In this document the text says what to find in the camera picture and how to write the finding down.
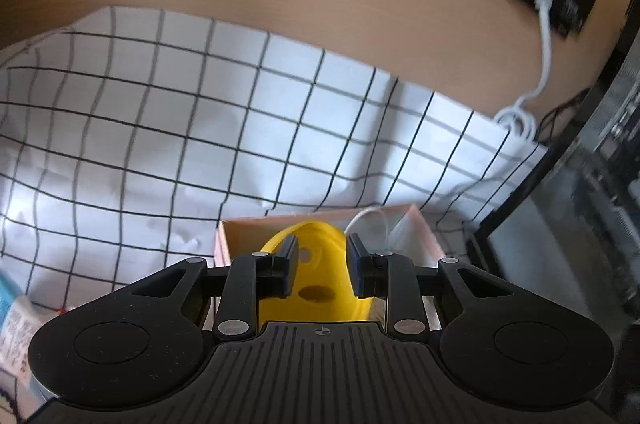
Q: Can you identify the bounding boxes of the blue-edged zip pouch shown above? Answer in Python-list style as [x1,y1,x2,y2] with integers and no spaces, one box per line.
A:
[0,268,31,330]

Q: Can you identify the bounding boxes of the black cables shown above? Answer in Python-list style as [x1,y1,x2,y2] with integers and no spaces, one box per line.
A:
[534,88,592,141]

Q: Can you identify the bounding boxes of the pink cartoon tissue packet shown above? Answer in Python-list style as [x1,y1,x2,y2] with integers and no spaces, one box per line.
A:
[0,297,57,386]

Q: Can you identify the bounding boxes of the pink cardboard box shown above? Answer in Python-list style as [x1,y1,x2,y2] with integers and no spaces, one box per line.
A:
[214,203,448,322]

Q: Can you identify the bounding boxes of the glass-sided computer case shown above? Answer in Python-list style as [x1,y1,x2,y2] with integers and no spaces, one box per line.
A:
[465,19,640,424]

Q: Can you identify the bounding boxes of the small white plastic bag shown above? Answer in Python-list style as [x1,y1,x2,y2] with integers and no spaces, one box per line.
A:
[345,204,442,266]

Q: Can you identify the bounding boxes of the black-checked white tablecloth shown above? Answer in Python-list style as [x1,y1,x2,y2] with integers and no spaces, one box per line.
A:
[0,4,551,424]

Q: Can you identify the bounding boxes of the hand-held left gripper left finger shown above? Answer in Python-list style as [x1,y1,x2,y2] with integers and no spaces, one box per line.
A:
[130,234,300,341]

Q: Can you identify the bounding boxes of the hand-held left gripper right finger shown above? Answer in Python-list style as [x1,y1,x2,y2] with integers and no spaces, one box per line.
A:
[347,233,513,341]

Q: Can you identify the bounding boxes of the white power cable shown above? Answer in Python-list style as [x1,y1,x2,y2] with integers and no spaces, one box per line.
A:
[494,0,563,146]

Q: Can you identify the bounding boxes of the yellow silicone bowl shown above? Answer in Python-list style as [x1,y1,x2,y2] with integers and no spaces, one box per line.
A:
[259,220,388,322]

